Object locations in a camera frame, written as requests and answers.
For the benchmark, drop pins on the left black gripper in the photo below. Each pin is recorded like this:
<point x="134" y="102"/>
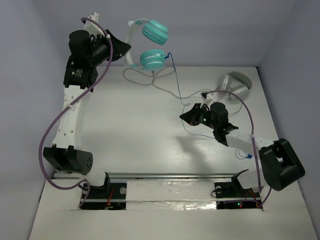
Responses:
<point x="111" y="46"/>

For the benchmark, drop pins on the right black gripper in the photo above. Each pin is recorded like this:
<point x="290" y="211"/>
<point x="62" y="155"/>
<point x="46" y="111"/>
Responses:
<point x="191" y="116"/>

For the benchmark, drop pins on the teal white cat-ear headphones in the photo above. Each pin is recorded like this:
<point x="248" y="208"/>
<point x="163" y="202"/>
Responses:
<point x="153" y="58"/>

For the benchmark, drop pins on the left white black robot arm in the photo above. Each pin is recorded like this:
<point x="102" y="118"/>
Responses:
<point x="87" y="51"/>

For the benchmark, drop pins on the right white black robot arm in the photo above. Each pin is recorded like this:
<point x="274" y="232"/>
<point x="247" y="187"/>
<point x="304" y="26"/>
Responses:
<point x="278" y="164"/>

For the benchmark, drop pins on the grey white headphones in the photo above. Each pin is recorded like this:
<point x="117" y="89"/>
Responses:
<point x="237" y="83"/>

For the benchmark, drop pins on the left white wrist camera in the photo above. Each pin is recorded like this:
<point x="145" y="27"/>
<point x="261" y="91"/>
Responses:
<point x="91" y="27"/>

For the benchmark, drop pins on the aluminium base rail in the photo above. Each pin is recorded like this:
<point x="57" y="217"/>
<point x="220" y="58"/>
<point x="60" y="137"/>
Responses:
<point x="169" y="192"/>

